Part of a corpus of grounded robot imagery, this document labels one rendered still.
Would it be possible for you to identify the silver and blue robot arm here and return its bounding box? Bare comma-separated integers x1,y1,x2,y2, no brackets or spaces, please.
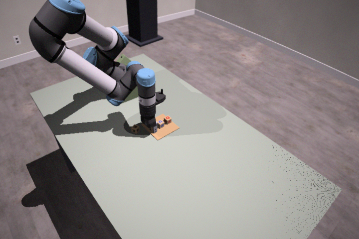
29,0,156,106

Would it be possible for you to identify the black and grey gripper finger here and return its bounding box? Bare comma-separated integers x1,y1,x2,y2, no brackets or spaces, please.
153,122,158,133

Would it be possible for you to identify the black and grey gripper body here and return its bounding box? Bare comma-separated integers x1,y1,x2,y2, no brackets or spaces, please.
139,89,166,128

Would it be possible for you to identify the tan flat mat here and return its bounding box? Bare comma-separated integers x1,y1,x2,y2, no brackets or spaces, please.
142,114,179,140

